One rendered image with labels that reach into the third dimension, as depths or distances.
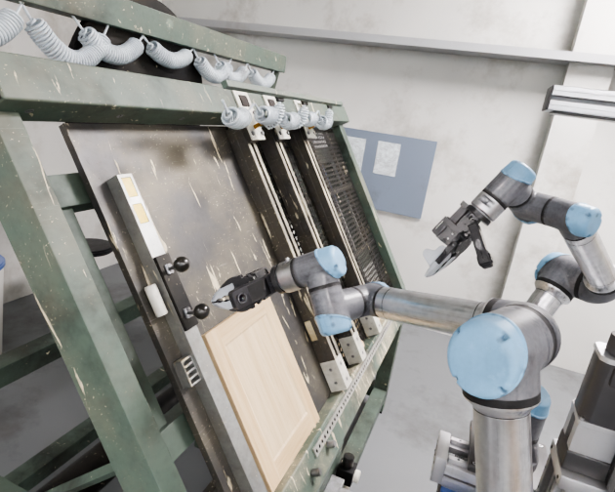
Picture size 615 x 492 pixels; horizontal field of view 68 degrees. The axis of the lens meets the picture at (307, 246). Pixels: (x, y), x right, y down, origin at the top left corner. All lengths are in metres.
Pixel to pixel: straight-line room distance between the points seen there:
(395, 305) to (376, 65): 3.55
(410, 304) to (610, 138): 3.50
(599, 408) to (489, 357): 0.47
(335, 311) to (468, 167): 3.39
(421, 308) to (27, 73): 0.92
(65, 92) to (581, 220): 1.18
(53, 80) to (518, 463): 1.12
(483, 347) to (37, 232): 0.84
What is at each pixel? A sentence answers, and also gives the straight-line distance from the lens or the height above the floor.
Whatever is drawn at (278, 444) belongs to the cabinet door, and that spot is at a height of 0.95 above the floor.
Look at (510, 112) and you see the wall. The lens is 4.27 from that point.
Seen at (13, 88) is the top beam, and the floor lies 1.88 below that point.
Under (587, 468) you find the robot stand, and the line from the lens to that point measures 1.24.
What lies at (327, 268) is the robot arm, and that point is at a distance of 0.99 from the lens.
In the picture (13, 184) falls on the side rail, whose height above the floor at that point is 1.71.
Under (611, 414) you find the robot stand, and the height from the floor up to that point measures 1.41.
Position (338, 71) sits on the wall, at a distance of 4.50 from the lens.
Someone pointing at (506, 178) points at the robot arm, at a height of 1.83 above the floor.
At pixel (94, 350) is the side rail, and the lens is 1.02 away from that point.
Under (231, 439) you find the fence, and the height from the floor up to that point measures 1.09.
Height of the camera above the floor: 1.93
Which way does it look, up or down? 17 degrees down
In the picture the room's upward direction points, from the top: 8 degrees clockwise
